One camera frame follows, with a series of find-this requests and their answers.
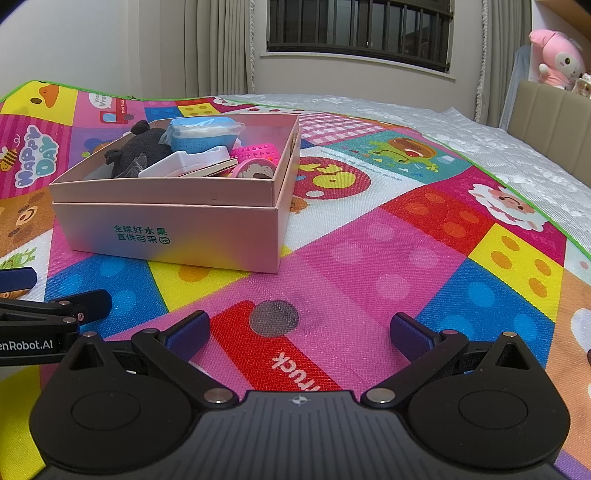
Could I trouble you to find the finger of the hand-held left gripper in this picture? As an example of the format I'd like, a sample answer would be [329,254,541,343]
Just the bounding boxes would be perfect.
[0,290,113,330]
[0,268,38,291]

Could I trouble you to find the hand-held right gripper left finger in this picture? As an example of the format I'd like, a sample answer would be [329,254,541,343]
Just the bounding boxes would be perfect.
[67,310,237,409]

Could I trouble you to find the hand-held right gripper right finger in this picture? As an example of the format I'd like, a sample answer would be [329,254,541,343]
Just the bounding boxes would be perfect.
[360,313,532,407]

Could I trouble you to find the pink cardboard box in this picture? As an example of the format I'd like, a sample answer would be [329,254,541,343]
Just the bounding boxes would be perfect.
[48,113,302,274]

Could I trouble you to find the dark packet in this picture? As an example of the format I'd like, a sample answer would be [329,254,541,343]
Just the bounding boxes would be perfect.
[117,154,148,178]

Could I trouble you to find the black plush toy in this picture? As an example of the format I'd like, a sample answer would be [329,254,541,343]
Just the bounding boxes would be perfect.
[102,121,174,180]

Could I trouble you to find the white battery charger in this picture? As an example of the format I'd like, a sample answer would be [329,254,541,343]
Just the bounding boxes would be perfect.
[139,145,232,178]

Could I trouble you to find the yellow jelly cup pink lid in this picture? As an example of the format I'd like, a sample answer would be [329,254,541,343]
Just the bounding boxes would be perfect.
[231,159,276,180]

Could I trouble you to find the pink plastic basket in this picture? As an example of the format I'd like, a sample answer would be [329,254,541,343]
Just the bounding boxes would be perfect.
[231,142,281,163]

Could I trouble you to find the blue tissue pack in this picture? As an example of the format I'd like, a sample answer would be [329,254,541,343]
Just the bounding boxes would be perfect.
[159,116,245,155]

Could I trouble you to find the colourful printed play mat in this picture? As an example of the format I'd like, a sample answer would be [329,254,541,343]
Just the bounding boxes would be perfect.
[0,80,591,480]

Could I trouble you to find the white quilted bed sheet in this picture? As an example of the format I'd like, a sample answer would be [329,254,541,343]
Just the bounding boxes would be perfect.
[215,92,591,259]

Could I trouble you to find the beige padded headboard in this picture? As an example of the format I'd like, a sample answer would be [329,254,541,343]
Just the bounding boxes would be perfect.
[508,79,591,190]

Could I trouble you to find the beige curtain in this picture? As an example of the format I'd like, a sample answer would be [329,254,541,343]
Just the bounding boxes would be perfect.
[194,0,259,95]
[473,0,532,132]

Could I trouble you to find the dark barred window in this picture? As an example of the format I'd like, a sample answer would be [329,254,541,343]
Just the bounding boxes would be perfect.
[267,0,455,73]

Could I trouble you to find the pink plush toy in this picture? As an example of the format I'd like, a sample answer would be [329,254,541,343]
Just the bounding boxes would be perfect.
[529,28,586,90]

